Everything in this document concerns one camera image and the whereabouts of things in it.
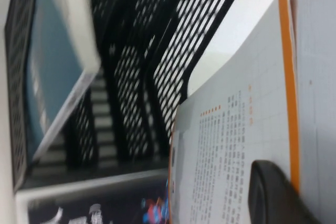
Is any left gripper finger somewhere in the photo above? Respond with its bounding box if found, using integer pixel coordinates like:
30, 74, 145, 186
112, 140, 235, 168
248, 159, 336, 224

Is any orange-edged ROS2 book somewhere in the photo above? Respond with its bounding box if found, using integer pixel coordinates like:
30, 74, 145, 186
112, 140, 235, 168
167, 0, 336, 224

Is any dark mobile robot book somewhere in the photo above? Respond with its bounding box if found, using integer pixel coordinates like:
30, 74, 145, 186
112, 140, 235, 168
15, 170, 174, 224

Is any black plastic book stand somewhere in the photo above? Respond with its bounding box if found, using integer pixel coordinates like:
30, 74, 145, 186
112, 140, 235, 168
4, 0, 242, 190

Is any white car suspension book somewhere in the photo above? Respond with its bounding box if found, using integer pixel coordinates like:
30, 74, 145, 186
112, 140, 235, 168
25, 0, 102, 162

